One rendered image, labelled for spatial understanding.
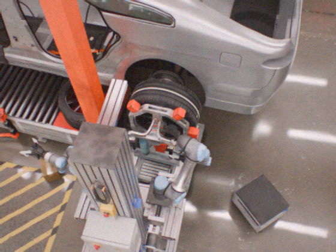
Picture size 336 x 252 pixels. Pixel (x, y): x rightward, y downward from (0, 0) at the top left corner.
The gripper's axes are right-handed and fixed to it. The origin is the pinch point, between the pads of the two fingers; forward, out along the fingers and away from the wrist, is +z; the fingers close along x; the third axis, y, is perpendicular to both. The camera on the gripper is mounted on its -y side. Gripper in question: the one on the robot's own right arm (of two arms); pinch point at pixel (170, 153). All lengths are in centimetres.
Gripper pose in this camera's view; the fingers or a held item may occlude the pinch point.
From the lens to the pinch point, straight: 327.5
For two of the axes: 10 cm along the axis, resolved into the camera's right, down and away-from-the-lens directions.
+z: -9.6, -2.1, 1.7
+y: -0.3, -5.2, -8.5
